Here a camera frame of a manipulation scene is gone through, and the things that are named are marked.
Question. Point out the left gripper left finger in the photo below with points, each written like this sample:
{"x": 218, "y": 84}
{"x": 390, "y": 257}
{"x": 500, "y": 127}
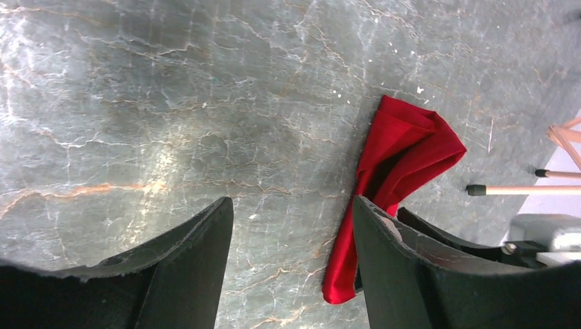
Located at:
{"x": 171, "y": 281}

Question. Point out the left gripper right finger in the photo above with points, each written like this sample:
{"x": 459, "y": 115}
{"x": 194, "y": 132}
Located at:
{"x": 411, "y": 280}

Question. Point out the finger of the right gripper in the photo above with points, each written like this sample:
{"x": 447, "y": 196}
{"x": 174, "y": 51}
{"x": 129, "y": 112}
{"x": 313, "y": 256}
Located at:
{"x": 445, "y": 236}

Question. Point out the red cloth napkin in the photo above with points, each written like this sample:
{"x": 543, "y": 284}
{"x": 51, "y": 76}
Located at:
{"x": 406, "y": 147}

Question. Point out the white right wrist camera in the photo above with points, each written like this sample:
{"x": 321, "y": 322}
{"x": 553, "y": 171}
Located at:
{"x": 549, "y": 239}

